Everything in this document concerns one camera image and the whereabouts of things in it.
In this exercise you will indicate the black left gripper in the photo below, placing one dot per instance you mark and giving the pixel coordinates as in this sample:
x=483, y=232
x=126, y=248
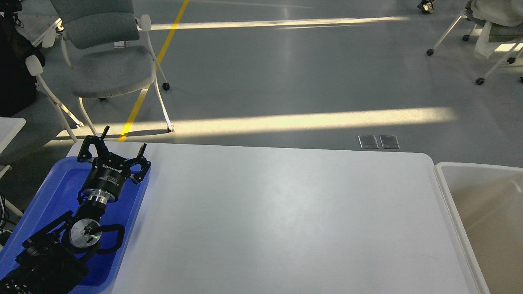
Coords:
x=110, y=171

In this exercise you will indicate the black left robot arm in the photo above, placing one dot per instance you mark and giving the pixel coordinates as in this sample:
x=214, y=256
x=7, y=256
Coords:
x=72, y=237

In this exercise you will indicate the blue plastic tray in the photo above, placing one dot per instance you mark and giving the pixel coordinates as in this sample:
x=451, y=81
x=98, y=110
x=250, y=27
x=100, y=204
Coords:
x=57, y=195

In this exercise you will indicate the grey chair at left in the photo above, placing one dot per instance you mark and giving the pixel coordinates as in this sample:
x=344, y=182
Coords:
x=44, y=120

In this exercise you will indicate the white side table corner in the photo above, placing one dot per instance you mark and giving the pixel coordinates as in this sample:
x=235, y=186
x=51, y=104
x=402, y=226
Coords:
x=9, y=128

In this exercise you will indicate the black bag at left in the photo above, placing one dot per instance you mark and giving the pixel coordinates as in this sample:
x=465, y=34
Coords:
x=18, y=88

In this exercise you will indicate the left metal floor plate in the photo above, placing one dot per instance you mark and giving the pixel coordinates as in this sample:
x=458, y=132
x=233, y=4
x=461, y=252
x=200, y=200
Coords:
x=368, y=142

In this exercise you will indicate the metal floor plate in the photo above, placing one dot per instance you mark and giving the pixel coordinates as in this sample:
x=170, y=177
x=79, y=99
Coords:
x=389, y=142
x=368, y=142

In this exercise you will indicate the right metal floor plate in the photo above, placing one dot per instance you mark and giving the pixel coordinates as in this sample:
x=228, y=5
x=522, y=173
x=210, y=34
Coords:
x=389, y=142

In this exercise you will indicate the standing person dark clothes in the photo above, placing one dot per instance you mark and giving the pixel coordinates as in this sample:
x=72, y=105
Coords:
x=426, y=6

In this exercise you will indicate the white plastic bin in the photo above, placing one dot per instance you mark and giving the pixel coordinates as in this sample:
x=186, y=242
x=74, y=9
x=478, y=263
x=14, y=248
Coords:
x=485, y=203

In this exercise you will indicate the white chair with cloth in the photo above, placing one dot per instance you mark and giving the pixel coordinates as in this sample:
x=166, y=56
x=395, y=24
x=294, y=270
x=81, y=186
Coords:
x=499, y=21

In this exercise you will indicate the grey chair white frame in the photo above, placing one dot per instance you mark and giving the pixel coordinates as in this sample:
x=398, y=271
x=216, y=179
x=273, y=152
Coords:
x=113, y=72

